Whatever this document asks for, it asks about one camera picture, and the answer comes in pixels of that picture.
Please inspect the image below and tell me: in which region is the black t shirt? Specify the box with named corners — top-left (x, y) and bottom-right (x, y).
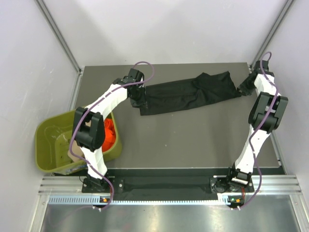
top-left (140, 71), bottom-right (241, 116)

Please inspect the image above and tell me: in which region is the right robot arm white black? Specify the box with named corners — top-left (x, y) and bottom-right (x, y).
top-left (225, 60), bottom-right (288, 191)

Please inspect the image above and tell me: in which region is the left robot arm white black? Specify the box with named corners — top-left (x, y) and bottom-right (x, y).
top-left (69, 68), bottom-right (145, 192)

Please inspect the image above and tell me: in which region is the orange t shirt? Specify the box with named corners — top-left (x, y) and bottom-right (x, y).
top-left (102, 118), bottom-right (116, 152)

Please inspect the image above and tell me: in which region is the beige t shirt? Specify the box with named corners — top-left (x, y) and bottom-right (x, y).
top-left (68, 119), bottom-right (92, 162)

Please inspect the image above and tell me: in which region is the olive green plastic bin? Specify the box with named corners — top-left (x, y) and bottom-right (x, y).
top-left (35, 110), bottom-right (122, 174)

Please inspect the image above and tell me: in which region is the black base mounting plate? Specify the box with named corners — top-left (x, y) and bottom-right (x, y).
top-left (81, 168), bottom-right (232, 194)

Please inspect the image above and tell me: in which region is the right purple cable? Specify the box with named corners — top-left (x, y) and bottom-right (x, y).
top-left (238, 51), bottom-right (282, 211)

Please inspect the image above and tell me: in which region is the purple cable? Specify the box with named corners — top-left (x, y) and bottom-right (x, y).
top-left (238, 51), bottom-right (282, 211)
top-left (69, 60), bottom-right (155, 211)

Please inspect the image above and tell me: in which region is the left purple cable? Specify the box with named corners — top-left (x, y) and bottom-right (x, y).
top-left (69, 60), bottom-right (155, 211)

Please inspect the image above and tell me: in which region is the right aluminium corner post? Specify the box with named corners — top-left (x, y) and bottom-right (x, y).
top-left (248, 0), bottom-right (295, 68)

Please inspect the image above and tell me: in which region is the aluminium corner post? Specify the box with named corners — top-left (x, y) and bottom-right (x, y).
top-left (34, 0), bottom-right (82, 73)
top-left (248, 0), bottom-right (295, 68)

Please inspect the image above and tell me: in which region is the aluminium frame rail front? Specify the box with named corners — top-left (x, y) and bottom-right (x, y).
top-left (39, 175), bottom-right (302, 195)

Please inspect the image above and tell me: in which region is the grey slotted cable duct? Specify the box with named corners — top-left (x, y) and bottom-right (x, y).
top-left (48, 195), bottom-right (236, 206)

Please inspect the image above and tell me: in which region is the left aluminium corner post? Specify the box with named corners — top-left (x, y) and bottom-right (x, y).
top-left (34, 0), bottom-right (82, 73)

